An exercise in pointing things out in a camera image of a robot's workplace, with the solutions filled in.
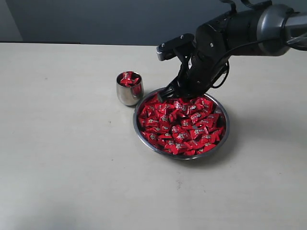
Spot stainless steel cup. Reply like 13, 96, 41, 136
116, 72, 144, 106

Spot round steel bowl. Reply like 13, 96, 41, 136
133, 86, 230, 161

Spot black cable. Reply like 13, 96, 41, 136
208, 38, 307, 89

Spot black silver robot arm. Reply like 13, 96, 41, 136
156, 0, 307, 102

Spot red wrapped candy pile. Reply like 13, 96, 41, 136
138, 93, 225, 156

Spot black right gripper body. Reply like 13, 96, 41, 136
173, 49, 229, 98

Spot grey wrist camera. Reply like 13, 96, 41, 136
156, 34, 195, 61

